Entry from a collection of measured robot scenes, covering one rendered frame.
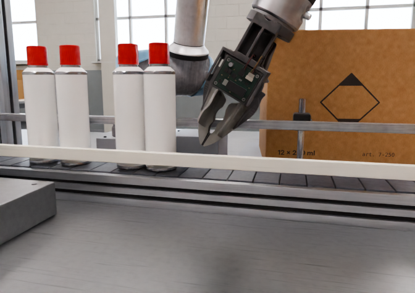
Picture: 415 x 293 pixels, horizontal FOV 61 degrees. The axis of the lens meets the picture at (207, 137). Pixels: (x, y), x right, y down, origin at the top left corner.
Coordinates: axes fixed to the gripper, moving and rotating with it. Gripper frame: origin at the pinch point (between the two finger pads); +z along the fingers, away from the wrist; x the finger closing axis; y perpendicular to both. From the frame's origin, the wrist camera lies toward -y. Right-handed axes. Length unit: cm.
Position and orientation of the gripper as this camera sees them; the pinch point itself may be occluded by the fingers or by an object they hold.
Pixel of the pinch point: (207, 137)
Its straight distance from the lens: 57.3
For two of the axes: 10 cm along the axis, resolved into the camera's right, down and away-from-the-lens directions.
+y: -2.3, 1.6, -9.6
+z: -4.9, 8.4, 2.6
